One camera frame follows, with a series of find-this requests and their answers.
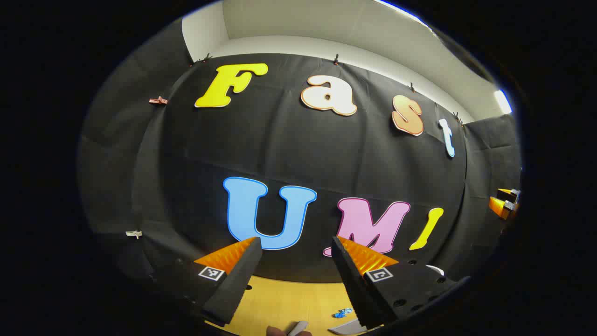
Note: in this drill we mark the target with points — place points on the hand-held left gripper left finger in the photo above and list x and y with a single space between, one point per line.
238 284

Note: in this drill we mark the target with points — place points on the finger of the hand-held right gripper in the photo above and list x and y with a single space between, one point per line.
507 194
500 206

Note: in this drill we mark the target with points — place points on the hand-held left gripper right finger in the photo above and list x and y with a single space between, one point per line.
357 289

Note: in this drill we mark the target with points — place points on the blue glove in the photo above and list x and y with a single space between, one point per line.
343 312

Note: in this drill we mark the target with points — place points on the grey dustpan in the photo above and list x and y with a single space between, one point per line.
347 328

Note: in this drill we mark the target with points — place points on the white ribbed garbage bin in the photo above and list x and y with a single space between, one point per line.
437 269

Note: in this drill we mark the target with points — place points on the wooden desktop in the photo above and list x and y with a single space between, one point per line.
289 298

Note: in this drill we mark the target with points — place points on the white cloth clip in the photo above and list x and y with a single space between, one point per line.
134 234

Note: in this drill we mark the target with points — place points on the pink cloth clip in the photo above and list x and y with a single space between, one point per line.
158 100

